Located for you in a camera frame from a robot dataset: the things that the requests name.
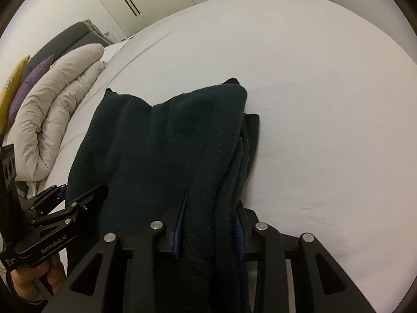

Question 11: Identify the white bed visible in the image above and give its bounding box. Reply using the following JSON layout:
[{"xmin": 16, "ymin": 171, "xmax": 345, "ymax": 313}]
[{"xmin": 0, "ymin": 0, "xmax": 417, "ymax": 313}]

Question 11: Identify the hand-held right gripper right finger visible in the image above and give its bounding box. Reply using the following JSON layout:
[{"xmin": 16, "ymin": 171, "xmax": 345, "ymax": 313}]
[{"xmin": 235, "ymin": 207, "xmax": 377, "ymax": 313}]

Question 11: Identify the dark green fleece garment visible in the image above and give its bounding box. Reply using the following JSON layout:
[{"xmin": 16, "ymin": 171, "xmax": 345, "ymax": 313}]
[{"xmin": 67, "ymin": 77, "xmax": 261, "ymax": 313}]

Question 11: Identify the beige padded duvet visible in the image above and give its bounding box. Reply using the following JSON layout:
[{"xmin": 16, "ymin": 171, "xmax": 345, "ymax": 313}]
[{"xmin": 3, "ymin": 43, "xmax": 108, "ymax": 183}]

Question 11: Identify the white pillow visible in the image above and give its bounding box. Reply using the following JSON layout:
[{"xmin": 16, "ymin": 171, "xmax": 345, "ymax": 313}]
[{"xmin": 102, "ymin": 38, "xmax": 131, "ymax": 63}]

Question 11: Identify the purple pillow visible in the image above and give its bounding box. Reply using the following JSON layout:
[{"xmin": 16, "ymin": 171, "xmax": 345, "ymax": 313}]
[{"xmin": 8, "ymin": 55, "xmax": 54, "ymax": 122}]

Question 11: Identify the grey headboard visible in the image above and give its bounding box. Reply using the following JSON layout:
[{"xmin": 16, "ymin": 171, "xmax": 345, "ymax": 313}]
[{"xmin": 24, "ymin": 20, "xmax": 113, "ymax": 73}]

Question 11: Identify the yellow pillow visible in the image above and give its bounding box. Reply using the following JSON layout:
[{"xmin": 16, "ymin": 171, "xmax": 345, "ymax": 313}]
[{"xmin": 0, "ymin": 55, "xmax": 31, "ymax": 131}]

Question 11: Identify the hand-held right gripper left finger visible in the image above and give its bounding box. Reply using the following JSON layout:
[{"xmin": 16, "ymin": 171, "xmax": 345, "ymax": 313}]
[{"xmin": 52, "ymin": 192, "xmax": 191, "ymax": 313}]

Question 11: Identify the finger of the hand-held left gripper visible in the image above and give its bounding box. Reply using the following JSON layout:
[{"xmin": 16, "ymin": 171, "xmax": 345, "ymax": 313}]
[
  {"xmin": 31, "ymin": 185, "xmax": 109, "ymax": 227},
  {"xmin": 21, "ymin": 184, "xmax": 68, "ymax": 218}
]

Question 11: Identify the person's left hand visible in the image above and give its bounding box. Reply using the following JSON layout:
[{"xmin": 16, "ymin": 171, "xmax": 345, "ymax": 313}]
[{"xmin": 7, "ymin": 254, "xmax": 68, "ymax": 302}]

